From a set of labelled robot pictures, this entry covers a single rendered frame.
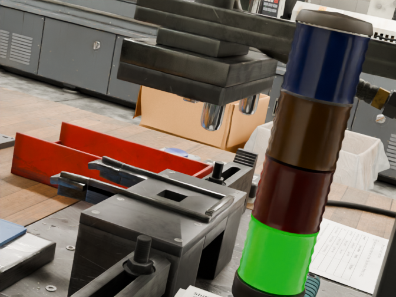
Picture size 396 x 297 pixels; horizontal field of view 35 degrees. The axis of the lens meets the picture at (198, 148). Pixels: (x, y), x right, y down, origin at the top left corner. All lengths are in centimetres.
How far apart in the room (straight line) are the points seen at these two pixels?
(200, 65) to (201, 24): 5
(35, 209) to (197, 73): 34
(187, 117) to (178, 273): 242
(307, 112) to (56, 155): 59
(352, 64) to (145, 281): 26
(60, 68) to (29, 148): 528
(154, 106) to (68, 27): 316
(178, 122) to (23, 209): 222
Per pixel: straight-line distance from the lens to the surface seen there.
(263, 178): 33
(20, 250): 65
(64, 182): 66
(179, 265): 55
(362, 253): 89
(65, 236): 74
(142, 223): 58
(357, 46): 32
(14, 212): 79
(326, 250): 86
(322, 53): 31
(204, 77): 53
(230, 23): 56
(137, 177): 70
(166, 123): 301
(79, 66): 604
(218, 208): 63
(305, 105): 32
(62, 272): 66
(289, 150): 32
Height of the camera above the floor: 120
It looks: 14 degrees down
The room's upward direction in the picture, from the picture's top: 12 degrees clockwise
